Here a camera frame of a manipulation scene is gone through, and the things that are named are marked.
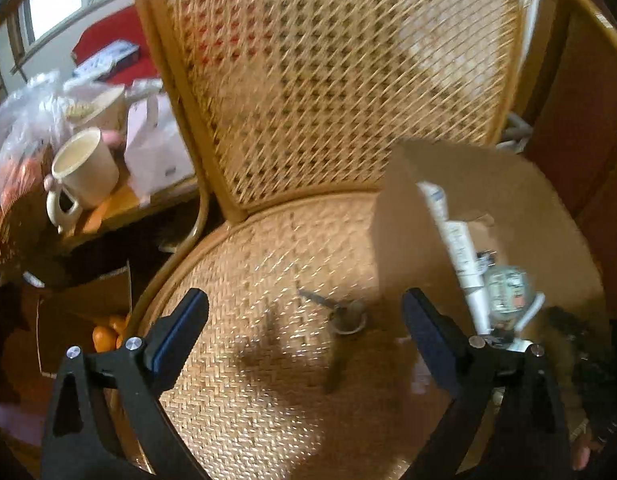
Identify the paper cup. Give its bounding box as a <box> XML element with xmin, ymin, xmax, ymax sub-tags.
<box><xmin>64</xmin><ymin>84</ymin><xmax>127</xmax><ymax>132</ymax></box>

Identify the cardboard box of oranges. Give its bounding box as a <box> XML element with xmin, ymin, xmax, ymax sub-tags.
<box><xmin>35</xmin><ymin>266</ymin><xmax>132</xmax><ymax>378</ymax></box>

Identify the wooden side table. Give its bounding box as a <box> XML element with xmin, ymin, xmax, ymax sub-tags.
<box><xmin>57</xmin><ymin>174</ymin><xmax>200</xmax><ymax>254</ymax></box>

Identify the brown cardboard box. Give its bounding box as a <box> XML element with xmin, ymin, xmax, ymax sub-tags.
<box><xmin>371</xmin><ymin>138</ymin><xmax>610</xmax><ymax>470</ymax></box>

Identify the white small remote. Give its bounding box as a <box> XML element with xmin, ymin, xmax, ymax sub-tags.
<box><xmin>441</xmin><ymin>221</ymin><xmax>491</xmax><ymax>336</ymax></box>

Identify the red cushion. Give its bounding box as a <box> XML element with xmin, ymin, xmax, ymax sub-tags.
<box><xmin>72</xmin><ymin>4</ymin><xmax>159</xmax><ymax>87</ymax></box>

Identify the blue white small box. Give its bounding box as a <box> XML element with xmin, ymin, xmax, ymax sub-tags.
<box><xmin>73</xmin><ymin>39</ymin><xmax>140</xmax><ymax>81</ymax></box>

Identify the silver key with ring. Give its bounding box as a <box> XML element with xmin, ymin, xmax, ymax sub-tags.
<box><xmin>298</xmin><ymin>288</ymin><xmax>367</xmax><ymax>336</ymax></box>

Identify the cream ceramic mug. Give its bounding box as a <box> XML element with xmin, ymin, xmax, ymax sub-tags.
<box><xmin>44</xmin><ymin>127</ymin><xmax>120</xmax><ymax>234</ymax></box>

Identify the white tissue box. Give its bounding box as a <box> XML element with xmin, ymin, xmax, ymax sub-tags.
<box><xmin>124</xmin><ymin>93</ymin><xmax>194</xmax><ymax>200</ymax></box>

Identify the rattan wicker chair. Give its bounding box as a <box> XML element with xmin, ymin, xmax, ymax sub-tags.
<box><xmin>128</xmin><ymin>0</ymin><xmax>617</xmax><ymax>479</ymax></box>

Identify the green cartoon earbuds case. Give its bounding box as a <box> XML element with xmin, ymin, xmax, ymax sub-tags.
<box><xmin>484</xmin><ymin>266</ymin><xmax>534</xmax><ymax>330</ymax></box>

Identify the plastic bag of oranges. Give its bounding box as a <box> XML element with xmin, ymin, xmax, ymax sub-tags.
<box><xmin>0</xmin><ymin>70</ymin><xmax>72</xmax><ymax>255</ymax></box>

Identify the white remote control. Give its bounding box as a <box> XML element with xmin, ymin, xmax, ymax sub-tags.
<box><xmin>417</xmin><ymin>181</ymin><xmax>449</xmax><ymax>223</ymax></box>

